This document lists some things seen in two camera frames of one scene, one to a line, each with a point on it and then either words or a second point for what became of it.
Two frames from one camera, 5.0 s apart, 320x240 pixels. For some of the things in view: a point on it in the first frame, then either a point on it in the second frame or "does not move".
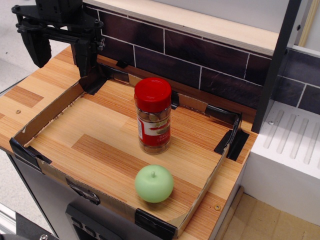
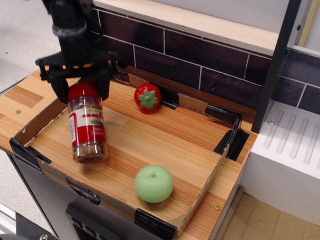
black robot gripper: (67, 19) -> (75, 59)
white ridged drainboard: (283, 167) does not move
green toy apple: (154, 183) does not move
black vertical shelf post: (275, 62) does not move
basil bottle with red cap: (153, 97) -> (87, 122)
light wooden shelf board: (191, 22) does not move
